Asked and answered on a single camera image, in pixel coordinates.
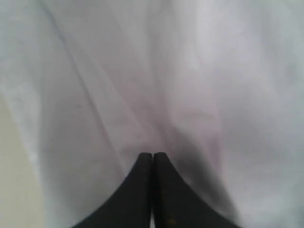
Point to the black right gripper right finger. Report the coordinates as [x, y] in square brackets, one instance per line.
[176, 205]

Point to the white t-shirt red lettering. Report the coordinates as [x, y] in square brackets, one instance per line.
[216, 84]

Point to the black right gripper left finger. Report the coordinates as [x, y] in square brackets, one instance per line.
[130, 206]

